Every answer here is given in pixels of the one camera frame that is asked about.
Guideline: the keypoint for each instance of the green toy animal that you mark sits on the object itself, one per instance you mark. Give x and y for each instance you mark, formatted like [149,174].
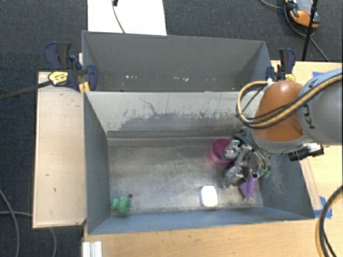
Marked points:
[122,204]

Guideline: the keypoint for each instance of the magenta plastic cup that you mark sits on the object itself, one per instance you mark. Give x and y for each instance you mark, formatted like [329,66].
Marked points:
[217,151]

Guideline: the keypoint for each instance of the purple pointed toy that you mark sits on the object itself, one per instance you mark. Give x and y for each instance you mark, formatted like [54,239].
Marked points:
[249,187]

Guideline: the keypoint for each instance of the grey metal bin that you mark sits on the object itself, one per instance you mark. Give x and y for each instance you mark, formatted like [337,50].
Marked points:
[160,165]

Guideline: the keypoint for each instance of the black cylinder on white bracket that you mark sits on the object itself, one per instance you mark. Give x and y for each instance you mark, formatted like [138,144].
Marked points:
[301,153]

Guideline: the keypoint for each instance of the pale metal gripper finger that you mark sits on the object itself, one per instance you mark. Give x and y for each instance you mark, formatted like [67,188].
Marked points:
[232,149]
[231,177]

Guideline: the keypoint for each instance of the white soap bar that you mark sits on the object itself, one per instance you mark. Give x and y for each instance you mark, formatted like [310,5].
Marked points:
[209,196]

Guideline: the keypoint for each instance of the pale wood flat board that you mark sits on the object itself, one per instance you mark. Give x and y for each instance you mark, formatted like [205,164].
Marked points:
[60,157]

